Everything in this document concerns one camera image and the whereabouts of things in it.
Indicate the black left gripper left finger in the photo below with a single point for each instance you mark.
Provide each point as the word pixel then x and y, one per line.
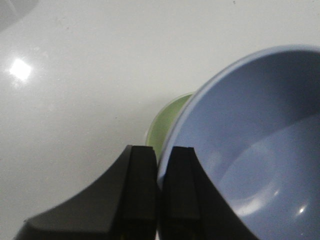
pixel 120 205

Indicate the blue bowl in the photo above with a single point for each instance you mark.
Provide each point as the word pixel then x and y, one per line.
pixel 255 129

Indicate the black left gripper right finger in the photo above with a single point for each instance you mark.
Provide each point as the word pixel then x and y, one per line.
pixel 192 208

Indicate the green bowl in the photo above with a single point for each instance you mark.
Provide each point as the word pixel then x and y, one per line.
pixel 163 122

